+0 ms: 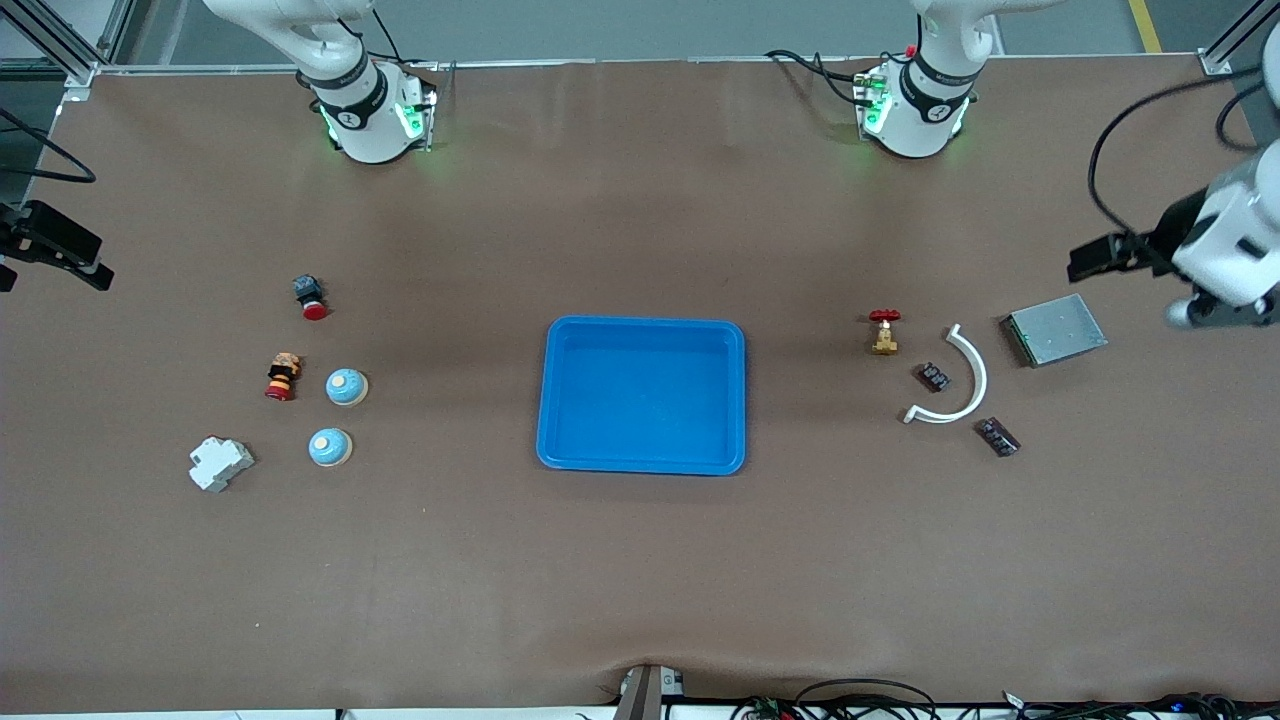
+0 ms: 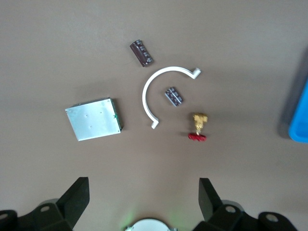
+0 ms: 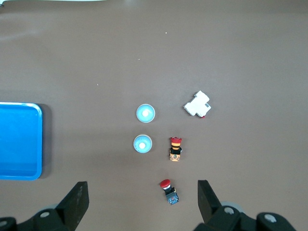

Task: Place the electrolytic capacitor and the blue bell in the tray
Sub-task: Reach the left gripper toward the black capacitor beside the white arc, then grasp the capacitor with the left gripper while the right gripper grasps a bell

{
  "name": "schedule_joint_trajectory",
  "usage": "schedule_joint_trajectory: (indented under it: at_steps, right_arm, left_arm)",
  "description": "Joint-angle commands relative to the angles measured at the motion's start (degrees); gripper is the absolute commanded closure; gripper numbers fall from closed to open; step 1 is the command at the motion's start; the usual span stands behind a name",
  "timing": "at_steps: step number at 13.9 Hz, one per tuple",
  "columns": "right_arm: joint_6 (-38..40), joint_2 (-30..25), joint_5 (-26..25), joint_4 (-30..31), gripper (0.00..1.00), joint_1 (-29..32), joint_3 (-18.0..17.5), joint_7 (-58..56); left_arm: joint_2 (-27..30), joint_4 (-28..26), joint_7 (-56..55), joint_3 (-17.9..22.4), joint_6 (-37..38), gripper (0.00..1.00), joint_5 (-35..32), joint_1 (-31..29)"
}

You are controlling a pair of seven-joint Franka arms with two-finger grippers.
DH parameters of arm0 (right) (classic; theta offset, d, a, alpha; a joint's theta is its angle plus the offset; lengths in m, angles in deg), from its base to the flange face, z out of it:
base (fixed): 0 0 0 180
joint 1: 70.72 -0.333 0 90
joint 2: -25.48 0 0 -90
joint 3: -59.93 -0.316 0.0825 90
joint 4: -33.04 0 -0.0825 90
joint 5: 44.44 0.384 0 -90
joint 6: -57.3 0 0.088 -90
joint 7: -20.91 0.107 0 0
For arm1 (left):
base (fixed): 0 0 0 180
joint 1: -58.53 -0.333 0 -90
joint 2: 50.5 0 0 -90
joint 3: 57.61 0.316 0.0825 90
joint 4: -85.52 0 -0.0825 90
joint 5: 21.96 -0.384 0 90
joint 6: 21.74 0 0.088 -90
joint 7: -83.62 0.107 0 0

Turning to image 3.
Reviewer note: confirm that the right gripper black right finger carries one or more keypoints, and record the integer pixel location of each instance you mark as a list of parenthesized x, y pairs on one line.
[(209, 204)]

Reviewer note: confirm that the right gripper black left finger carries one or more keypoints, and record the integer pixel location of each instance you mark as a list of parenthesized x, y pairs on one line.
[(72, 204)]

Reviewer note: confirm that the blue dome call bell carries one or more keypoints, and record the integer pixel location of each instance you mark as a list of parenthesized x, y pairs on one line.
[(145, 113), (142, 144)]

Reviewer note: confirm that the blue plastic tray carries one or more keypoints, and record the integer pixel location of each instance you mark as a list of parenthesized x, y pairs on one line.
[(19, 144)]

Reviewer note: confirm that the red push button black base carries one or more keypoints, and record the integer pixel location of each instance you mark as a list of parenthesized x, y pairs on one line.
[(169, 192)]

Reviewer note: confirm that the red emergency stop orange base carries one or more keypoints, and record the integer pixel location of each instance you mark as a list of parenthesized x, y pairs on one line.
[(175, 149)]

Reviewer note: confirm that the white circuit breaker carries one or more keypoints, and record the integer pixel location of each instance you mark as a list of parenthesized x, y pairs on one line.
[(197, 106)]

